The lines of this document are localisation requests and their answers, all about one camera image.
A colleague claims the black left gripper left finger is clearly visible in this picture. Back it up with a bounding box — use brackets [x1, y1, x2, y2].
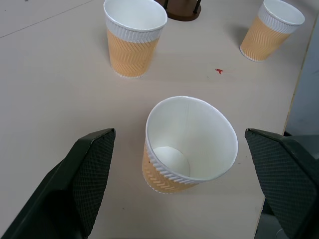
[0, 128, 117, 239]

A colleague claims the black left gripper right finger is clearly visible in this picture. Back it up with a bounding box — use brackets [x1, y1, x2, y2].
[244, 128, 319, 239]

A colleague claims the orange and white paper cup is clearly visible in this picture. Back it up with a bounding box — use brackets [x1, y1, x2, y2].
[142, 95, 239, 195]
[103, 0, 168, 80]
[239, 0, 306, 63]

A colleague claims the dark brown wooden stand base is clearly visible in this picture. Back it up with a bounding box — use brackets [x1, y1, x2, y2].
[159, 0, 202, 21]

